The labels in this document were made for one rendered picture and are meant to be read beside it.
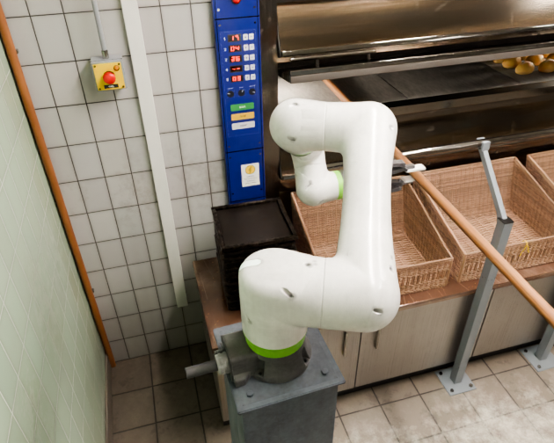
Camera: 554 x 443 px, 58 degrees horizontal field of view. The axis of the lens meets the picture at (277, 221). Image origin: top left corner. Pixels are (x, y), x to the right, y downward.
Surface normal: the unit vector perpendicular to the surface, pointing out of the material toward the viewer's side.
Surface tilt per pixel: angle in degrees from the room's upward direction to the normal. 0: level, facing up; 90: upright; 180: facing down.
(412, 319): 90
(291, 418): 90
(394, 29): 70
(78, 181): 90
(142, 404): 0
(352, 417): 0
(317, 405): 90
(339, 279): 20
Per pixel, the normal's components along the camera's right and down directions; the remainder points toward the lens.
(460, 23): 0.25, 0.25
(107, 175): 0.27, 0.56
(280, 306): -0.11, 0.54
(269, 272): -0.06, -0.69
